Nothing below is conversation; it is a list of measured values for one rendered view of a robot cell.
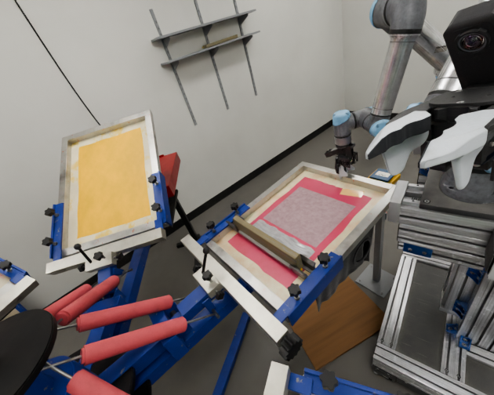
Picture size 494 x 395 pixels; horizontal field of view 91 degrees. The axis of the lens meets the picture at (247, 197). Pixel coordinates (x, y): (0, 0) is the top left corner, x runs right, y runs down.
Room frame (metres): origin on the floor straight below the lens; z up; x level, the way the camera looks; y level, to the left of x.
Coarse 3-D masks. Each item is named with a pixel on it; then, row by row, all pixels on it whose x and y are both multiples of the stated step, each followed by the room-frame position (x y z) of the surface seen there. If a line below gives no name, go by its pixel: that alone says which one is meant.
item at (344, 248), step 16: (288, 176) 1.22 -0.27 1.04; (336, 176) 1.07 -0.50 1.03; (352, 176) 1.01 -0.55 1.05; (272, 192) 1.14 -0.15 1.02; (384, 192) 0.85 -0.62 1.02; (256, 208) 1.08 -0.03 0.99; (384, 208) 0.74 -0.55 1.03; (368, 224) 0.68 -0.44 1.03; (352, 240) 0.64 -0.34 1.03; (224, 256) 0.79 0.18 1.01; (240, 272) 0.68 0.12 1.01; (256, 288) 0.58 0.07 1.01; (272, 304) 0.50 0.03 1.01; (288, 320) 0.44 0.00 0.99
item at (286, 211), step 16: (288, 192) 1.12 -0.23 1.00; (304, 192) 1.07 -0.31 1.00; (320, 192) 1.02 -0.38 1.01; (272, 208) 1.03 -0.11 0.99; (288, 208) 0.99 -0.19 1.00; (304, 208) 0.94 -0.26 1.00; (272, 224) 0.92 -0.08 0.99; (288, 224) 0.88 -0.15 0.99; (240, 240) 0.89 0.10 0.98; (256, 256) 0.76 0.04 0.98
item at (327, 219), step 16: (336, 192) 0.98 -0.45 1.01; (320, 208) 0.90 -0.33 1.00; (336, 208) 0.86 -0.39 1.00; (352, 208) 0.83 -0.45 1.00; (304, 224) 0.84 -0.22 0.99; (320, 224) 0.81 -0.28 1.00; (336, 224) 0.77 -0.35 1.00; (304, 240) 0.75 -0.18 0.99; (320, 240) 0.72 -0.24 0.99; (272, 272) 0.65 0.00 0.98; (288, 272) 0.62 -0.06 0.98
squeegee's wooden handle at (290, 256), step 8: (240, 224) 0.89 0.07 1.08; (248, 224) 0.86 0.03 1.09; (248, 232) 0.84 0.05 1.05; (256, 232) 0.79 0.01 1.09; (256, 240) 0.80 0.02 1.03; (264, 240) 0.74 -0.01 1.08; (272, 240) 0.71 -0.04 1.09; (272, 248) 0.70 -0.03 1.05; (280, 248) 0.66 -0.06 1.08; (288, 248) 0.64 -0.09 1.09; (280, 256) 0.67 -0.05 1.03; (288, 256) 0.62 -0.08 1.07; (296, 256) 0.60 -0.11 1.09; (296, 264) 0.59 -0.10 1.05
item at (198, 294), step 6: (198, 288) 0.63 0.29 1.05; (192, 294) 0.61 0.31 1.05; (198, 294) 0.60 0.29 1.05; (204, 294) 0.59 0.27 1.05; (186, 300) 0.60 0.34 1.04; (192, 300) 0.59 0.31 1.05; (198, 300) 0.58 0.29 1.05; (204, 300) 0.58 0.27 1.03; (180, 306) 0.58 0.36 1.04; (186, 306) 0.57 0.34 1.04; (192, 306) 0.56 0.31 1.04; (198, 306) 0.57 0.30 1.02; (204, 306) 0.58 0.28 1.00; (180, 312) 0.56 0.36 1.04; (186, 312) 0.55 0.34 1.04; (192, 312) 0.55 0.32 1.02; (198, 312) 0.56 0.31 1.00; (186, 318) 0.54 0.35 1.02; (192, 318) 0.55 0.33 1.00
